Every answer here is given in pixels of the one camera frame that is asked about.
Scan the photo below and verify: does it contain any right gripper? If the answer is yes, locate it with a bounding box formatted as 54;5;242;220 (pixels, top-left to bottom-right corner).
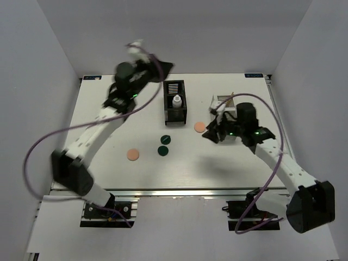
202;112;244;144

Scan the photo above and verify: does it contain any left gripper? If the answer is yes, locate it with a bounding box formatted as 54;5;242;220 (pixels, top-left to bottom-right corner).
130;55;175;100

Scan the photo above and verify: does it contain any peach makeup sponge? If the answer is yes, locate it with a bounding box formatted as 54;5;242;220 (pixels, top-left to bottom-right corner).
127;148;140;161
194;122;206;133

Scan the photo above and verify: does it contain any white lotion bottle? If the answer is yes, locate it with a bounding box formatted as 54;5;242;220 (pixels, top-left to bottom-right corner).
172;95;182;108

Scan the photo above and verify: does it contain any green round compact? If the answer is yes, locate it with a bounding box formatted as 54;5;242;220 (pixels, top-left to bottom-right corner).
157;145;169;157
160;135;171;145

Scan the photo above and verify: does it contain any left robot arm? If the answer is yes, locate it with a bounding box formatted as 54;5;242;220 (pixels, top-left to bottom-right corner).
51;58;174;217

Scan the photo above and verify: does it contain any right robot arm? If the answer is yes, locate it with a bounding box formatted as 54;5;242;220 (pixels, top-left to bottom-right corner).
202;102;335;233

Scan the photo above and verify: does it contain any black slotted organizer box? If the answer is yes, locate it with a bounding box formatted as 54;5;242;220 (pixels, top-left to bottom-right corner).
163;80;187;126

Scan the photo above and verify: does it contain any white slotted organizer box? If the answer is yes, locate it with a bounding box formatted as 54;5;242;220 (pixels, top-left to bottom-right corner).
212;95;237;145

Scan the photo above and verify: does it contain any right blue table sticker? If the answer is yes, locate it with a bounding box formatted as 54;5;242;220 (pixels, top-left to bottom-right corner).
244;73;264;78

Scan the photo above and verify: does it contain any blue table sticker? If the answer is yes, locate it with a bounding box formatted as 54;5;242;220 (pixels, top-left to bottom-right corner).
83;75;102;80
244;73;264;78

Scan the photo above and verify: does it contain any left blue table sticker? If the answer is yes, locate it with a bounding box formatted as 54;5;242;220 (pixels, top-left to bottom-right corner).
83;75;102;80

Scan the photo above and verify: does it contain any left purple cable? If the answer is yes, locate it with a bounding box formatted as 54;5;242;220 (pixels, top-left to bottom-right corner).
23;45;164;228

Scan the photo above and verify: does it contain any purple cable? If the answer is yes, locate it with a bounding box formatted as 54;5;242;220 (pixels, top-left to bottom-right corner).
23;45;164;228
213;94;285;234

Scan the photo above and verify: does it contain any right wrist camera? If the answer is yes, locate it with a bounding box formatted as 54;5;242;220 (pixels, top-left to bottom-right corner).
209;99;226;120

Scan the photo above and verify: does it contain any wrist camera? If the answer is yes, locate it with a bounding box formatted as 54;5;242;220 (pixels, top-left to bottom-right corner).
126;39;150;63
209;99;226;120

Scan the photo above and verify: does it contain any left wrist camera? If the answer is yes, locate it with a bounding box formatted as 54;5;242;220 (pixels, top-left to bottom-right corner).
126;39;150;63

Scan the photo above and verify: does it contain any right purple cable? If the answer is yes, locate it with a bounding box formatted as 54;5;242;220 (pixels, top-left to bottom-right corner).
213;94;285;234

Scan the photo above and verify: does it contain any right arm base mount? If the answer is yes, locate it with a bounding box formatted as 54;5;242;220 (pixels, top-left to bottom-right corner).
221;188;280;232

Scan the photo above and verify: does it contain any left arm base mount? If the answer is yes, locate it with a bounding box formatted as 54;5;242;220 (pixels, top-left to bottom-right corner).
80;197;139;228

